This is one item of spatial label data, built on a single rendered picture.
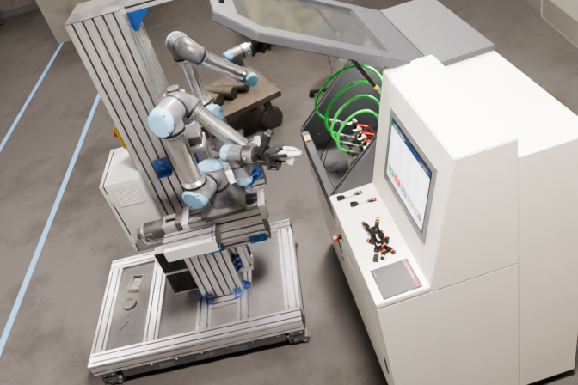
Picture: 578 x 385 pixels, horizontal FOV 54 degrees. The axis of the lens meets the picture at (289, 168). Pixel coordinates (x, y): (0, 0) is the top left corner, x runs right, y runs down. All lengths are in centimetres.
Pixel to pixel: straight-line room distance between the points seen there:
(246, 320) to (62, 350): 136
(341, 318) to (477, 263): 139
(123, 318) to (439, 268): 217
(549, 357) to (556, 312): 33
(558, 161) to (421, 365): 107
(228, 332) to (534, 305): 163
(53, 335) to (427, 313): 270
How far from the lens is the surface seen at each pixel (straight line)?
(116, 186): 296
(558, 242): 243
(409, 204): 233
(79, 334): 417
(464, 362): 276
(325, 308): 356
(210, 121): 250
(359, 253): 244
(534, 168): 211
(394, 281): 232
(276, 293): 345
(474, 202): 208
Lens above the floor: 274
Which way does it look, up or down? 36 degrees down
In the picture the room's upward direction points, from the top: 17 degrees counter-clockwise
